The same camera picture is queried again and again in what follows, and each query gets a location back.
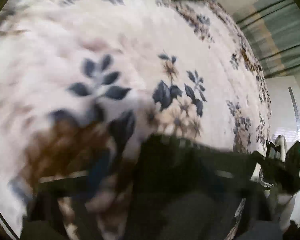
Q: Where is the black small garment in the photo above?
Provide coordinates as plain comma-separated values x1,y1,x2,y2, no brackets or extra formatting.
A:
124,135,256,239

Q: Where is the striped folded clothes pile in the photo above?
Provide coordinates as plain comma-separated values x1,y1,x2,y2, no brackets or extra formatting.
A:
274,135,287,162

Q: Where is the green grey curtain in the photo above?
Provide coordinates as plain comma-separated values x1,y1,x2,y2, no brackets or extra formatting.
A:
232,0,300,78

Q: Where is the white floral fleece blanket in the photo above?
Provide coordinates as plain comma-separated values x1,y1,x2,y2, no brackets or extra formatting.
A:
0,0,271,239

